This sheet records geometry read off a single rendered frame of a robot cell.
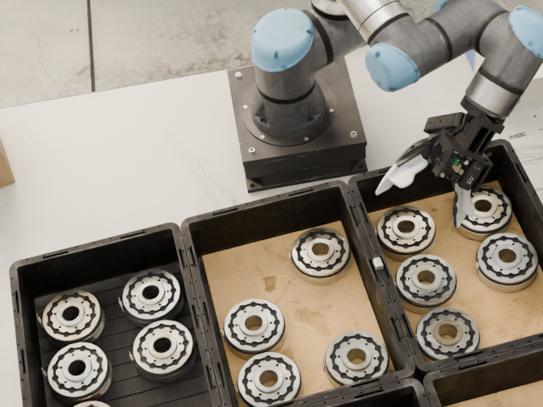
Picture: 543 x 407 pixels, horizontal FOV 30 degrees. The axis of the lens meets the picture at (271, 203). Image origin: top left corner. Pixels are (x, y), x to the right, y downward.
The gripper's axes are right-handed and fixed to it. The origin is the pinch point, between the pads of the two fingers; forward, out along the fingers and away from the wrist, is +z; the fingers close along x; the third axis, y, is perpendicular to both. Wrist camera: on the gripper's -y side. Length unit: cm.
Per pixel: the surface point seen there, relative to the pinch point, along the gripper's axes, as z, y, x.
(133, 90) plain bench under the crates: 27, -78, -35
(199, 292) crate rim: 28.6, -3.5, -23.9
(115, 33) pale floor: 52, -196, -29
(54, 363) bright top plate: 50, -3, -41
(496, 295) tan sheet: 9.3, -1.7, 22.5
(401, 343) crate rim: 16.9, 11.9, 3.8
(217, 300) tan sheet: 33.3, -11.4, -17.7
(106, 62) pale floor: 59, -184, -30
